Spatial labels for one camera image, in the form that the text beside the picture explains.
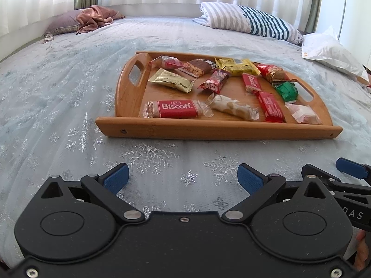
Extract red KitKat bar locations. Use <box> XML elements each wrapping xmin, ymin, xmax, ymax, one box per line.
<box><xmin>255</xmin><ymin>91</ymin><xmax>286</xmax><ymax>123</ymax></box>

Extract white candy packet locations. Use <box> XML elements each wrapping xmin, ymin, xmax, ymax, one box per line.
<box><xmin>285</xmin><ymin>104</ymin><xmax>322</xmax><ymax>124</ymax></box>

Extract clear nougat packet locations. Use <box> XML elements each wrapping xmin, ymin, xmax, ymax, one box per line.
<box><xmin>206</xmin><ymin>94</ymin><xmax>260</xmax><ymax>120</ymax></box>

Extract green snack packet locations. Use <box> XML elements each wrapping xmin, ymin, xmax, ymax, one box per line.
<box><xmin>273</xmin><ymin>82</ymin><xmax>299</xmax><ymax>104</ymax></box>

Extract red Biscoff packet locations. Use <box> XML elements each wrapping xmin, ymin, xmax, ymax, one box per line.
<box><xmin>142</xmin><ymin>100</ymin><xmax>213</xmax><ymax>119</ymax></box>
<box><xmin>242</xmin><ymin>73</ymin><xmax>262</xmax><ymax>94</ymax></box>

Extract red cashew nut packet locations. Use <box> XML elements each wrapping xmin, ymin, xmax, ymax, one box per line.
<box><xmin>255</xmin><ymin>62</ymin><xmax>290</xmax><ymax>83</ymax></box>

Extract dark red chocolate bar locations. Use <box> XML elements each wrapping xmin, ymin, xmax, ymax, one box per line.
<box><xmin>198</xmin><ymin>69</ymin><xmax>231</xmax><ymax>94</ymax></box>

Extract gold snack packet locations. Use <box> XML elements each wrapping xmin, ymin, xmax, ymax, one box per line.
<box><xmin>148</xmin><ymin>68</ymin><xmax>195</xmax><ymax>93</ymax></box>

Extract yellow snack packet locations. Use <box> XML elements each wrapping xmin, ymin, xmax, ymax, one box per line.
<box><xmin>215</xmin><ymin>58</ymin><xmax>260</xmax><ymax>76</ymax></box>

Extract brown peanut snack packet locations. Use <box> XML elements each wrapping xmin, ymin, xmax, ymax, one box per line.
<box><xmin>179</xmin><ymin>59</ymin><xmax>217</xmax><ymax>79</ymax></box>

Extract pink rice cake packet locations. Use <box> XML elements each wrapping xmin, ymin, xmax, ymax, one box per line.
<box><xmin>149</xmin><ymin>55</ymin><xmax>184</xmax><ymax>70</ymax></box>

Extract person's hand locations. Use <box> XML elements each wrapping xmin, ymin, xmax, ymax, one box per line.
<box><xmin>354</xmin><ymin>230</ymin><xmax>369</xmax><ymax>271</ymax></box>

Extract light blue bedspread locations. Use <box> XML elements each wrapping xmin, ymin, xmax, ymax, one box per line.
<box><xmin>1</xmin><ymin>18</ymin><xmax>370</xmax><ymax>266</ymax></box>

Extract wooden serving tray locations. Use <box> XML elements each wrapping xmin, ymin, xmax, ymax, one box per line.
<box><xmin>96</xmin><ymin>51</ymin><xmax>342</xmax><ymax>140</ymax></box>

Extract white pillow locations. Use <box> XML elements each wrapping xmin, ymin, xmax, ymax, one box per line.
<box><xmin>302</xmin><ymin>26</ymin><xmax>370</xmax><ymax>85</ymax></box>

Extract green curtain right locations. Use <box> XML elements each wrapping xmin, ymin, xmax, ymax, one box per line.
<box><xmin>304</xmin><ymin>0</ymin><xmax>321</xmax><ymax>33</ymax></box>

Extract purple pillow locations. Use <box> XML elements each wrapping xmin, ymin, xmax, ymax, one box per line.
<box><xmin>44</xmin><ymin>9</ymin><xmax>83</xmax><ymax>36</ymax></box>

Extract pink crumpled cloth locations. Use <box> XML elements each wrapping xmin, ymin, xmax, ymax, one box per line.
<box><xmin>76</xmin><ymin>5</ymin><xmax>125</xmax><ymax>34</ymax></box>

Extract striped pillow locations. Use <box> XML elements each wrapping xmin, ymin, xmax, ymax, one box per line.
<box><xmin>193</xmin><ymin>2</ymin><xmax>302</xmax><ymax>44</ymax></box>

